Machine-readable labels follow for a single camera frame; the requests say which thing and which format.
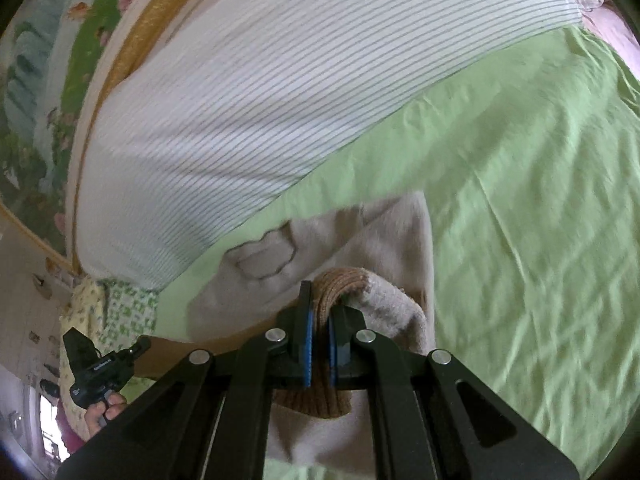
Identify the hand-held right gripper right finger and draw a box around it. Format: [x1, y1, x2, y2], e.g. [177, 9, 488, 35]
[327, 304, 581, 480]

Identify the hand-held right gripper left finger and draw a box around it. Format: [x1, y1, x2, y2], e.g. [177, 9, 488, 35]
[55, 281, 315, 480]

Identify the beige fleece sweater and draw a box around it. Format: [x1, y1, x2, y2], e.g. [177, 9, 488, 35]
[187, 194, 437, 477]

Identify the person's left hand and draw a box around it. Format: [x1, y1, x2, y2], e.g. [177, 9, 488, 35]
[83, 392, 127, 437]

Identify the yellow printed pillow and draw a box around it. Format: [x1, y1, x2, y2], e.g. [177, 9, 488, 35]
[59, 277, 110, 361]

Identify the green checkered pillow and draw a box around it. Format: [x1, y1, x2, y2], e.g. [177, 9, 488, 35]
[99, 280, 162, 343]

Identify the green bed sheet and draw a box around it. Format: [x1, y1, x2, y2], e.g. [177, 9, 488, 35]
[156, 25, 640, 480]

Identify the white striped pillow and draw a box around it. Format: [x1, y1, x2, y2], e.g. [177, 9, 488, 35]
[65, 0, 584, 292]

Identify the gold framed landscape picture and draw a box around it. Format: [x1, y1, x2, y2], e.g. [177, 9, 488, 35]
[0, 0, 242, 272]

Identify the pink cloth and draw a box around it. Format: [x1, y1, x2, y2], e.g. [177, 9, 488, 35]
[570, 0, 640, 83]

